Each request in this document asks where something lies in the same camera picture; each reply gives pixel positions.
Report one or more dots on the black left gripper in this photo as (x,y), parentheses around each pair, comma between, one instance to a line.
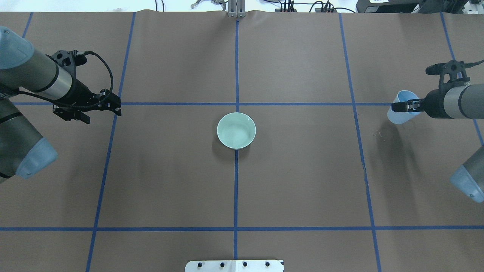
(80,92)

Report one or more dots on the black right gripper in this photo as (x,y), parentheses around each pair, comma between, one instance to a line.
(435,106)

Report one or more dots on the light blue plastic cup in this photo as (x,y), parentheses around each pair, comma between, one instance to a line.
(402,108)

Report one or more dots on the green ceramic bowl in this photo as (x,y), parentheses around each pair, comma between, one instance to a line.
(236,130)

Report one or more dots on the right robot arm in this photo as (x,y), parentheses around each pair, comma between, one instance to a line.
(457,103)

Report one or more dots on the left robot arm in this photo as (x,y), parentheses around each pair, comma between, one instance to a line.
(24,70)

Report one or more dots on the black electronic box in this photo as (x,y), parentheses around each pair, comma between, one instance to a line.
(386,6)

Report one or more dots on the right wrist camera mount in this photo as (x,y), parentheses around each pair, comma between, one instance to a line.
(451,74)

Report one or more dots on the silver aluminium frame post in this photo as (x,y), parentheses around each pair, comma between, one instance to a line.
(236,8)

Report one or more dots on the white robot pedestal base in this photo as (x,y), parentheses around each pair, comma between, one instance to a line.
(235,266)

